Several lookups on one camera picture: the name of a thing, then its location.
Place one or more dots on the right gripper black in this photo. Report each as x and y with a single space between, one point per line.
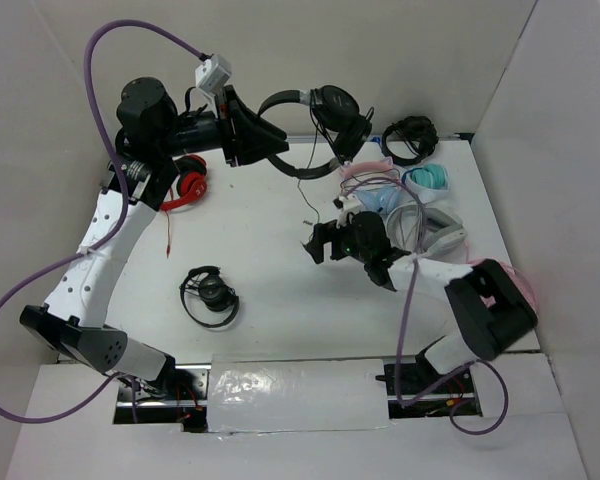
323 233

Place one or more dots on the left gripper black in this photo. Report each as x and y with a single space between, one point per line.
234 121

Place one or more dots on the black wired headphones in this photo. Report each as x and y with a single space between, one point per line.
336 116

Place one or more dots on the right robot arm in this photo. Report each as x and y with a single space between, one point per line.
491 312

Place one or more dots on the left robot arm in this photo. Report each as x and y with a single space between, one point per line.
150 150

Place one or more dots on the red black headphones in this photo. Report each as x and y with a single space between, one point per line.
190 187

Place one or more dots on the pink blue cat-ear headphones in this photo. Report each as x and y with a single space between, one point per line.
373 183

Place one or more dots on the grey white headphones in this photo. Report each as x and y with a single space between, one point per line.
432 231

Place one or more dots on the teal white headphones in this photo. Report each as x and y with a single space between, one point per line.
429 182

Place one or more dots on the small black folded headphones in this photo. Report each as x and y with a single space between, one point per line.
206 284

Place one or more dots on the black headphones at back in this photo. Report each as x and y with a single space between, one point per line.
418 133

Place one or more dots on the glossy white tape sheet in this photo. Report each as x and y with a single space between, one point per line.
296 396

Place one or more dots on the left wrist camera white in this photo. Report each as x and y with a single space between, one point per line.
212 75

